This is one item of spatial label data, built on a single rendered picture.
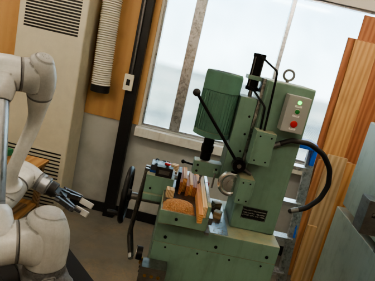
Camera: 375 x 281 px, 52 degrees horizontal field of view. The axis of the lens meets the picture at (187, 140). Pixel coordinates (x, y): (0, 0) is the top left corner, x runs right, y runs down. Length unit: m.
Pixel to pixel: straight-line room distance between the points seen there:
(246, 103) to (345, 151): 1.61
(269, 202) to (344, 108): 1.50
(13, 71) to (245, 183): 1.04
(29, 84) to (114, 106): 1.81
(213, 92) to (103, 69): 1.53
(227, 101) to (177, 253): 0.73
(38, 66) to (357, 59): 2.37
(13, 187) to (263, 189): 1.11
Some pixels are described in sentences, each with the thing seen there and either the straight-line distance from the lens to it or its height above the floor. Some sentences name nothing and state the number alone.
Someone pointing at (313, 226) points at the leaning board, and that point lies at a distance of 3.16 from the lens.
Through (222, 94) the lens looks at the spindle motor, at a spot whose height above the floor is 1.41.
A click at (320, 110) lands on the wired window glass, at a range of 3.38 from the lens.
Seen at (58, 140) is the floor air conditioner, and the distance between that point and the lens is 3.20.
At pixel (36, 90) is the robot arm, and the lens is 1.58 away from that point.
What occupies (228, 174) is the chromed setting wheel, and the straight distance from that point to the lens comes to 1.76.
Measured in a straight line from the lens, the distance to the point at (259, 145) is 1.69.
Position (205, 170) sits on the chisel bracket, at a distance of 1.86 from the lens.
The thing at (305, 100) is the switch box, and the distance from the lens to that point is 1.72.
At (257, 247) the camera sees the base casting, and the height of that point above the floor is 0.78.
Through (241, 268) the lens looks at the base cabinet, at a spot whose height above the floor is 0.66.
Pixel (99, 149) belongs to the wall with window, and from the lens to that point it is 3.42.
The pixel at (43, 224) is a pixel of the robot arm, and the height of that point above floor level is 0.88.
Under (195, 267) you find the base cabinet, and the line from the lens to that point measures 1.86.
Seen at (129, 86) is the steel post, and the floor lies 1.17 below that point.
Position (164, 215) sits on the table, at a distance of 1.66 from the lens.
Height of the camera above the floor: 1.57
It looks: 13 degrees down
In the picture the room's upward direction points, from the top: 13 degrees clockwise
